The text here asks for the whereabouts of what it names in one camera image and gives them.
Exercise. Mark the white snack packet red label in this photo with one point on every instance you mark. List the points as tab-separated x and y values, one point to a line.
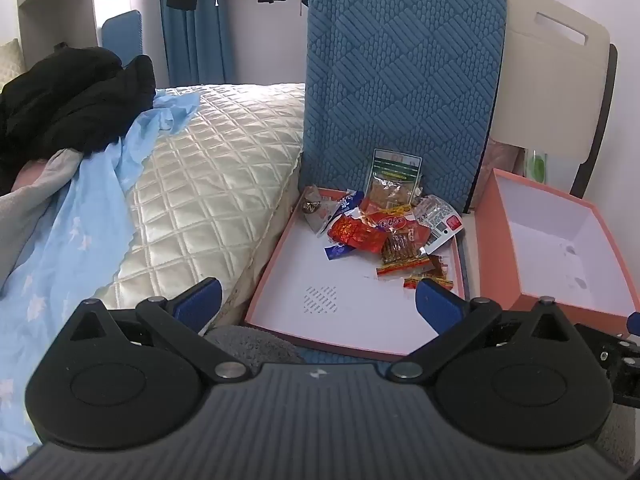
442	220

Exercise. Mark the beige chair back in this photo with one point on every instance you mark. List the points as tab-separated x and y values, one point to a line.
550	85

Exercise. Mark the grey fluffy cushion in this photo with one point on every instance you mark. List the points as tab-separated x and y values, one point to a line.
250	342

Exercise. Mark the red packet with white logo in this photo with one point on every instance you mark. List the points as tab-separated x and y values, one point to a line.
392	221

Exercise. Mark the green label clear snack packet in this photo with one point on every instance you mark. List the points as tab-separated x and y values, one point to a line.
397	180

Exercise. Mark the clear packet with dark candy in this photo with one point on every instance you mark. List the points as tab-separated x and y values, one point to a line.
317	207

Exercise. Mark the blue padded panel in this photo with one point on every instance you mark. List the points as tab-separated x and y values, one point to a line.
122	35

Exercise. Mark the blue curtain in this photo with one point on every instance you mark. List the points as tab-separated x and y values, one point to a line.
195	45

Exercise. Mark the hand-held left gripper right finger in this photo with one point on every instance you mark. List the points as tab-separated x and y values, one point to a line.
437	305

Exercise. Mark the cream quilted bedspread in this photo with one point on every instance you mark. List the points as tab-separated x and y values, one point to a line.
210	170

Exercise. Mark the light blue star sheet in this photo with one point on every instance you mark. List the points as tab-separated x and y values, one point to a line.
75	240

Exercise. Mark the deep pink box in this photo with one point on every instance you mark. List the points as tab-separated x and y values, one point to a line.
550	240

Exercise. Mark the blue quilted cushion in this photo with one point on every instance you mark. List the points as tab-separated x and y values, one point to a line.
400	70

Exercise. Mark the cream pillow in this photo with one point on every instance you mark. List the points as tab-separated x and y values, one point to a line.
11	65

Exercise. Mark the shallow pink box lid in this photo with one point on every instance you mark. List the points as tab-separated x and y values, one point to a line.
300	260

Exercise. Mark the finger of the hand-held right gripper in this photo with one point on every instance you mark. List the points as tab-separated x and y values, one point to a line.
607	350

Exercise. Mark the black clothing pile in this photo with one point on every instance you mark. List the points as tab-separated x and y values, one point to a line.
65	100

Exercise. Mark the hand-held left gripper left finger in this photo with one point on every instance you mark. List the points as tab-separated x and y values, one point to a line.
202	300

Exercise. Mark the grey cloth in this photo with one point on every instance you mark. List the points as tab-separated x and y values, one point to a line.
30	210

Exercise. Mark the green bottle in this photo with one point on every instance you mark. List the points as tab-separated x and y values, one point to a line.
537	165

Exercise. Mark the small brown snack packet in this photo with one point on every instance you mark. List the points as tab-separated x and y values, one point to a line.
435	272

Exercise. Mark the white desk unit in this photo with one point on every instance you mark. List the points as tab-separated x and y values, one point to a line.
60	10

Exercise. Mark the shiny red snack packet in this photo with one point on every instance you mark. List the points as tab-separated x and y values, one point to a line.
352	232

